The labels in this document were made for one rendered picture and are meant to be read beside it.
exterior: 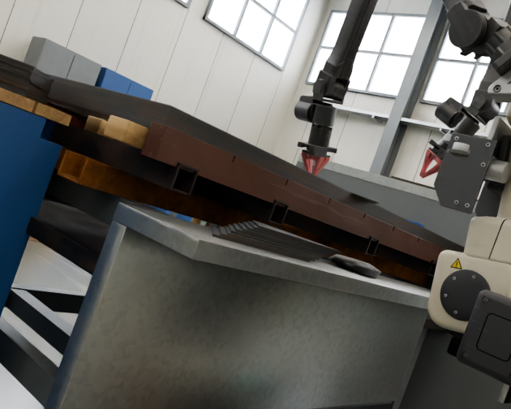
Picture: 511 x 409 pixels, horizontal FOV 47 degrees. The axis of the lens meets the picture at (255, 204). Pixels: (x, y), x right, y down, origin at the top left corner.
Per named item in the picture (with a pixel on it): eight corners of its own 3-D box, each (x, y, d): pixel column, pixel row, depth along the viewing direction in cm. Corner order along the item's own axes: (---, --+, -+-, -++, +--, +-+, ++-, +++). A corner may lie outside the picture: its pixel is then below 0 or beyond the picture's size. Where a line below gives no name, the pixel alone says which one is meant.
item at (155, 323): (38, 420, 96) (112, 219, 96) (385, 395, 195) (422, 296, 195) (50, 432, 93) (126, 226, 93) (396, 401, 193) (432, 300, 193)
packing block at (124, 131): (102, 135, 107) (109, 114, 107) (123, 143, 111) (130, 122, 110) (121, 141, 103) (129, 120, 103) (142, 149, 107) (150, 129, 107)
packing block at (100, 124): (83, 130, 143) (88, 114, 143) (99, 136, 147) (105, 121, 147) (96, 135, 139) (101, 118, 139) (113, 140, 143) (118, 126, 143)
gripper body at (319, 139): (295, 148, 157) (301, 120, 156) (318, 150, 165) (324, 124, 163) (314, 153, 153) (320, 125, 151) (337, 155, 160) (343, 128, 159)
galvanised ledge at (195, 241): (112, 219, 96) (118, 201, 96) (422, 296, 195) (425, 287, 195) (191, 259, 83) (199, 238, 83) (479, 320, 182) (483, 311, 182)
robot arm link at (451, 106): (488, 99, 155) (500, 110, 162) (458, 76, 162) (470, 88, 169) (457, 134, 159) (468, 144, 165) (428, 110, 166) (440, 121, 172)
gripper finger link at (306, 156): (294, 177, 161) (302, 144, 159) (311, 178, 166) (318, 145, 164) (314, 183, 156) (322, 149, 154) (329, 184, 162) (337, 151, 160)
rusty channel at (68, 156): (56, 174, 112) (65, 149, 112) (408, 278, 239) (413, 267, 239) (78, 184, 107) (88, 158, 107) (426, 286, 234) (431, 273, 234)
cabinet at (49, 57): (2, 162, 867) (47, 38, 866) (-11, 155, 900) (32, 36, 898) (61, 179, 942) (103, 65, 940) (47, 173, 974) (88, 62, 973)
